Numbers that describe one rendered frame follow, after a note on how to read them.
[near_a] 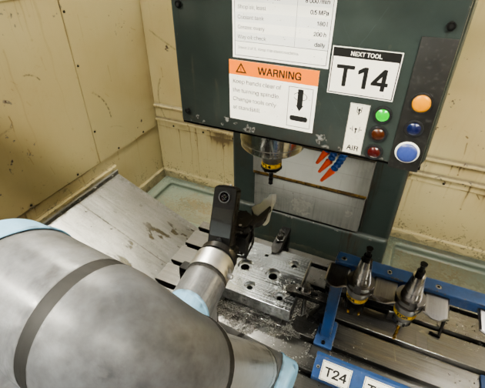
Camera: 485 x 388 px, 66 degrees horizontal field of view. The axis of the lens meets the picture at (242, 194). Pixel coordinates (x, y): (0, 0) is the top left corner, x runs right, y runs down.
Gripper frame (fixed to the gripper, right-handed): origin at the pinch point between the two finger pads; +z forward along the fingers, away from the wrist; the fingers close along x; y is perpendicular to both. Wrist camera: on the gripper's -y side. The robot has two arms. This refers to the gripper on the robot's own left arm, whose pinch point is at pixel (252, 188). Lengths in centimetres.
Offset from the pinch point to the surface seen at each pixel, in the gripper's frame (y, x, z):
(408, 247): 85, 52, 87
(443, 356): 53, 55, 10
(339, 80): -28.3, 15.7, -5.3
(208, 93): -22.5, -7.3, -3.6
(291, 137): -17.1, 9.0, -5.0
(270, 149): -5.9, 1.6, 8.0
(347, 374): 48, 29, -8
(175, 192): 88, -80, 92
